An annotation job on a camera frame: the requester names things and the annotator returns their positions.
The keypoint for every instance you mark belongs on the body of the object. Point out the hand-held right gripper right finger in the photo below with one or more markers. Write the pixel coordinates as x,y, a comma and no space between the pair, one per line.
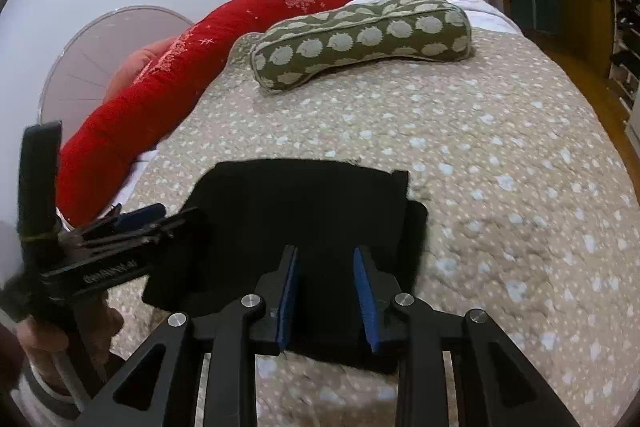
367,302

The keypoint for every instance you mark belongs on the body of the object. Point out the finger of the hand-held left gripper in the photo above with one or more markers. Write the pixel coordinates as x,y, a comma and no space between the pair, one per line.
142,214
175,224

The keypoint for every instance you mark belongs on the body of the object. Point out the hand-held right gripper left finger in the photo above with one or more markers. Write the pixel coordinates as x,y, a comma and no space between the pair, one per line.
287,302

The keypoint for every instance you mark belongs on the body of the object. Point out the black pants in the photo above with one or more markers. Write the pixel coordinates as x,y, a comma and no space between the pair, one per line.
300,207

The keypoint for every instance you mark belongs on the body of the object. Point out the person's left forearm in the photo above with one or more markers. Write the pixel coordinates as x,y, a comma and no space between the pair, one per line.
45,392

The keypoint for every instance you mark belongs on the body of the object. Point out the person's left hand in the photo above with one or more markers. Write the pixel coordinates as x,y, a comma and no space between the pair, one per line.
35,342

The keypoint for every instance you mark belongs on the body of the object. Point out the red floral quilt roll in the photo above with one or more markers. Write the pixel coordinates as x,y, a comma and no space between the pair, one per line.
150,97

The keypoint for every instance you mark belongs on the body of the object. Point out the pink pillow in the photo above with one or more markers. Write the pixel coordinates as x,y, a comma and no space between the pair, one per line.
132,67

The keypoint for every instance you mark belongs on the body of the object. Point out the beige spotted bed quilt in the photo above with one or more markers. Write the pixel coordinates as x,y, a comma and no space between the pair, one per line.
500,207

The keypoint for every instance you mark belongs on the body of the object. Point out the round white headboard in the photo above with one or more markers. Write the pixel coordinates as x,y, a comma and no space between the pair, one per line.
85,57

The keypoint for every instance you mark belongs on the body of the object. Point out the green patterned bolster pillow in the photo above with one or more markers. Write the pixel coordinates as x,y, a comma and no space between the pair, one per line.
360,37

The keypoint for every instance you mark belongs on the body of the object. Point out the white bed sheet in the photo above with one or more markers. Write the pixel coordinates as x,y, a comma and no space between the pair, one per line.
487,14

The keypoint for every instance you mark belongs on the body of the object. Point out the shoe rack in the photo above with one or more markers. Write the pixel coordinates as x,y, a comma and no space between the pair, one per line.
625,47

